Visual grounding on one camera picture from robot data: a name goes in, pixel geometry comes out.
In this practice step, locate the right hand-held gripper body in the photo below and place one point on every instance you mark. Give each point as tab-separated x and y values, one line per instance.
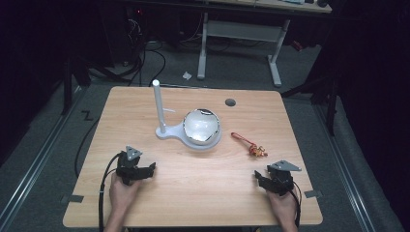
281	179

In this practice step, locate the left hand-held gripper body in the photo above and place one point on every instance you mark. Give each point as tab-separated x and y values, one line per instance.
128	167

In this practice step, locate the red and gold tassel ornament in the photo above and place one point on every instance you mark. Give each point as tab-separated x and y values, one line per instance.
250	145

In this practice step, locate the white stand with pole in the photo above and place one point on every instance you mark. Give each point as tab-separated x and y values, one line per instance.
161	109

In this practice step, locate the person's right hand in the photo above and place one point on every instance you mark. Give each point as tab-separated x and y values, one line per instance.
283	206

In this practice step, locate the person's left hand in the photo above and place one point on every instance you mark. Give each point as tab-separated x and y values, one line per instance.
123	195

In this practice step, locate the grey tape strip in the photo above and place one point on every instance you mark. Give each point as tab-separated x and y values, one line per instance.
313	194
73	198

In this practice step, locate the shiny metal bowl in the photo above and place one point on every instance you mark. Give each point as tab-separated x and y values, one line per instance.
201	126

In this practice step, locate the dark round table grommet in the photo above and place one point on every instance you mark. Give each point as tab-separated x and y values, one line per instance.
230	102

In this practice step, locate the black metal stand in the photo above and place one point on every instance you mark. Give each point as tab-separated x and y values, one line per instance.
330	106
67	87

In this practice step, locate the white paper scrap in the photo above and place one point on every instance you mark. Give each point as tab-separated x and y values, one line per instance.
187	75

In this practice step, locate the desk with white legs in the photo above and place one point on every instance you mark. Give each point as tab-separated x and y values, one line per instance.
240	30

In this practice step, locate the metal floor rail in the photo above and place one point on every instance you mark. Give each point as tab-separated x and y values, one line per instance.
346	174
35	161

